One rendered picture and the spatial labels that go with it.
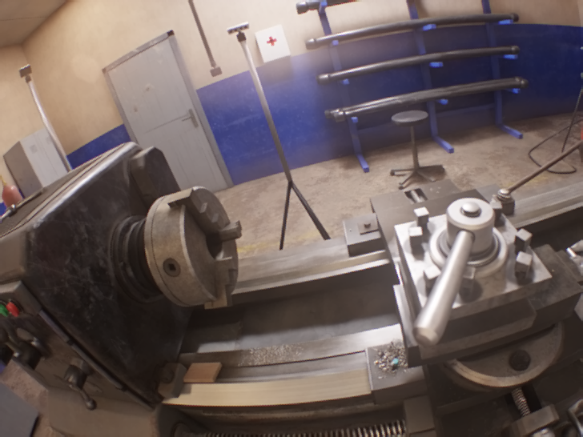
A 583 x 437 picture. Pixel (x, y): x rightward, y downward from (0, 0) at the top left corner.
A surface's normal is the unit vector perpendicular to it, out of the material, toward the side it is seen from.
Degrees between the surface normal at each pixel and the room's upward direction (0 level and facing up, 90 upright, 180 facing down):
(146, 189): 90
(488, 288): 0
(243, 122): 90
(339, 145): 90
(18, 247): 45
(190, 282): 87
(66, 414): 32
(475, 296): 0
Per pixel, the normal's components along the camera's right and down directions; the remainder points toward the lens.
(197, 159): -0.04, 0.54
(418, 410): -0.29, -0.81
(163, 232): -0.25, -0.29
